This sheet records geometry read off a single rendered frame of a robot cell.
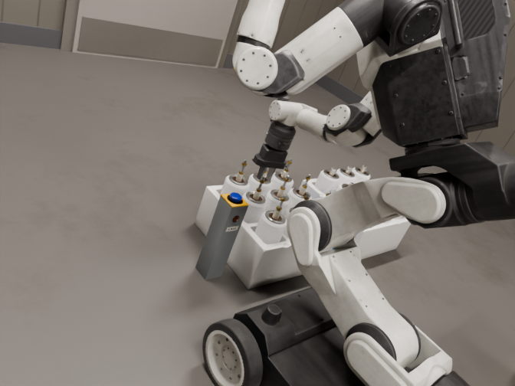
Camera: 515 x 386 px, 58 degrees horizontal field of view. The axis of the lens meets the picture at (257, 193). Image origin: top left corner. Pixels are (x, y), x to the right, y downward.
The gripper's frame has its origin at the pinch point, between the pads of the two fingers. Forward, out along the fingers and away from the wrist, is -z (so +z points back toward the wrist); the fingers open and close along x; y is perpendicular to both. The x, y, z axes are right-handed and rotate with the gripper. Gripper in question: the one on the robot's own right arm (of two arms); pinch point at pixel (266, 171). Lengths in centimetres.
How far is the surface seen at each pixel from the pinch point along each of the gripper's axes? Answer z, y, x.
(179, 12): 2, 219, 25
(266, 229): -14.4, -14.4, -0.9
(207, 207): -25.5, 12.5, -11.0
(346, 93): -29, 215, 194
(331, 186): -15, 19, 48
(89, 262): -36, -6, -55
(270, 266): -27.3, -19.1, 3.7
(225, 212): -8.6, -13.8, -17.9
